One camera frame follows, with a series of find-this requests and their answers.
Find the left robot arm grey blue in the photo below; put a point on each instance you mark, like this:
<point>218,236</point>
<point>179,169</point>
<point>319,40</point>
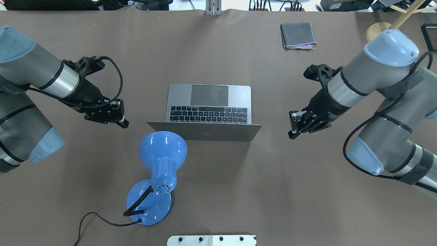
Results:
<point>26,134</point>

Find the blue desk lamp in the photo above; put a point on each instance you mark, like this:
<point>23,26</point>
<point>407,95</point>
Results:
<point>150,200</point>

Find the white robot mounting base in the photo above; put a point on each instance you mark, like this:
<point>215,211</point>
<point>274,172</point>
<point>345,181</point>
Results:
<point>212,240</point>

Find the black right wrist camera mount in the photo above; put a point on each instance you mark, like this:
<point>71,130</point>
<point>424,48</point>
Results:
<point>321,73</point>

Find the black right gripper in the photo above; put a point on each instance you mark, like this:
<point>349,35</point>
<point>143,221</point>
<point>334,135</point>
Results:
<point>322,104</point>

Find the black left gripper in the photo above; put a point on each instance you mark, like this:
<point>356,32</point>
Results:
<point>89,92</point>

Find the wooden stand with round base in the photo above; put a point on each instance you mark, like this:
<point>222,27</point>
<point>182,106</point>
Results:
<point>377,28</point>

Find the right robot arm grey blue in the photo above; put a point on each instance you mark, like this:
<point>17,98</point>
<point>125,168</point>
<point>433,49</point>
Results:
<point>390,65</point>

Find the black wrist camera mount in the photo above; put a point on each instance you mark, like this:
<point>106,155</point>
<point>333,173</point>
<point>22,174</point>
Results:
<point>321,73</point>
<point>86,65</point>

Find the aluminium camera mount post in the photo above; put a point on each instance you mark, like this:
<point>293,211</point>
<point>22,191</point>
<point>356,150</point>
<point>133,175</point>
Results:
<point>213,8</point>

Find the grey laptop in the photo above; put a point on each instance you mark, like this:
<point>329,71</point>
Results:
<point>209,112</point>

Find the folded grey cloth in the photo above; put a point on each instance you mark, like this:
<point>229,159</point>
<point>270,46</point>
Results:
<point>297,36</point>

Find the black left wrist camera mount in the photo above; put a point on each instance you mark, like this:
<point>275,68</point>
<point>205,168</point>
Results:
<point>86,65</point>

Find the black box at table edge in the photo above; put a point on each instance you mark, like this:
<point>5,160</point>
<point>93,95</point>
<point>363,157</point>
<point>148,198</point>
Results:
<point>430,36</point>

